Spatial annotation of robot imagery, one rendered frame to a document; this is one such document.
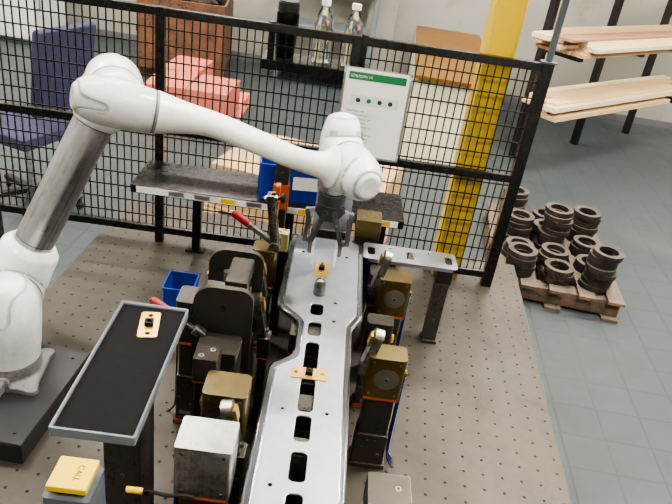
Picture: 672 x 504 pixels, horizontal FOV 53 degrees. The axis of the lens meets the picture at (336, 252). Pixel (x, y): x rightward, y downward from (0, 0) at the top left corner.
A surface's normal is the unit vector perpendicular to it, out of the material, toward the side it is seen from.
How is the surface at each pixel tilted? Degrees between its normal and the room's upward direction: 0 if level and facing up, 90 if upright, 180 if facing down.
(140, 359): 0
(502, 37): 90
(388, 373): 90
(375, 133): 90
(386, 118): 90
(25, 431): 2
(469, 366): 0
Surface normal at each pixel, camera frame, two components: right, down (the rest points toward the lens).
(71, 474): 0.13, -0.87
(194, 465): -0.04, 0.48
